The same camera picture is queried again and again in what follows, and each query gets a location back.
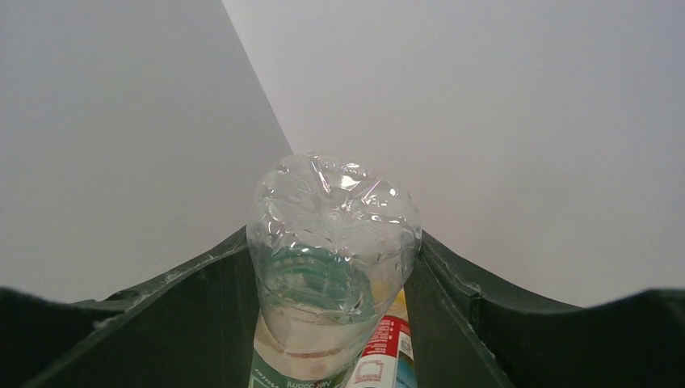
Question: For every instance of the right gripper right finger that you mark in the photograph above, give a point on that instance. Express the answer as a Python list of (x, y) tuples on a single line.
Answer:
[(471, 328)]

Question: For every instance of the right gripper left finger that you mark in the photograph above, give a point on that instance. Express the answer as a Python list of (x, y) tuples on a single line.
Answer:
[(192, 326)]

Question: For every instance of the yellow juice bottle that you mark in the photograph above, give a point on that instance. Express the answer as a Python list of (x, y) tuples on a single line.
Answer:
[(398, 308)]

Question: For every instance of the red label bottle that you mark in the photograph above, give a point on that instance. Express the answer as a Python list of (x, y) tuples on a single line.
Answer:
[(388, 359)]

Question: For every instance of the clear bottle dark green label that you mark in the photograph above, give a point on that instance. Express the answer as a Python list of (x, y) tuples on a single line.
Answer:
[(332, 243)]

